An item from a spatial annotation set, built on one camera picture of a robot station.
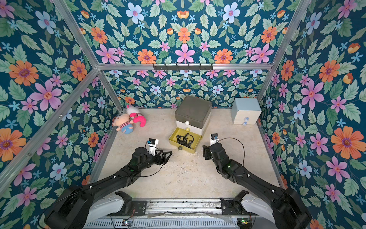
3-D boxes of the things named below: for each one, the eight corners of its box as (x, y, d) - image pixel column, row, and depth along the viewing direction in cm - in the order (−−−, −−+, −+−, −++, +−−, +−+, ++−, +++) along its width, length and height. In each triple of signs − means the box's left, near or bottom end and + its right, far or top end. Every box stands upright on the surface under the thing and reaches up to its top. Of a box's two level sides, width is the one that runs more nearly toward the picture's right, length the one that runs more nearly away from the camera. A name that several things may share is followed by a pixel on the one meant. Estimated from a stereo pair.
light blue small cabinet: (232, 126, 111) (237, 112, 99) (228, 107, 125) (231, 92, 112) (255, 126, 111) (263, 112, 99) (248, 106, 125) (254, 92, 112)
